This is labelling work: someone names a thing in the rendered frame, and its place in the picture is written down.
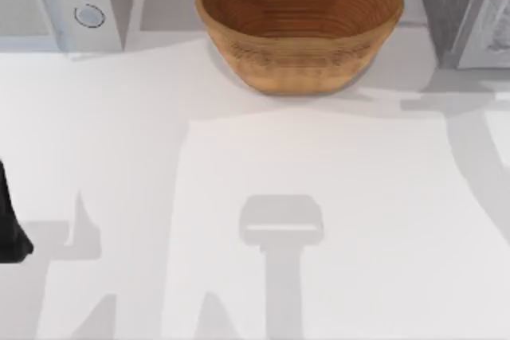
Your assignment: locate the pale microwave oven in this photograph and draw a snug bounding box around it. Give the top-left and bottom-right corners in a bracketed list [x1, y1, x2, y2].
[0, 0, 139, 53]

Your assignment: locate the grey microwave knob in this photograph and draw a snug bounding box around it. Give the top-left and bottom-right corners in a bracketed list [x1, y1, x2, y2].
[73, 2, 107, 29]

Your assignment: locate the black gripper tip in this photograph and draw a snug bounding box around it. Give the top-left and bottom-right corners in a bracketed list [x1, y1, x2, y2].
[0, 159, 34, 265]

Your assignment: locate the brown woven basket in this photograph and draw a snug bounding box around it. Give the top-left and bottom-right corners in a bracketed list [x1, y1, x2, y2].
[194, 0, 406, 97]

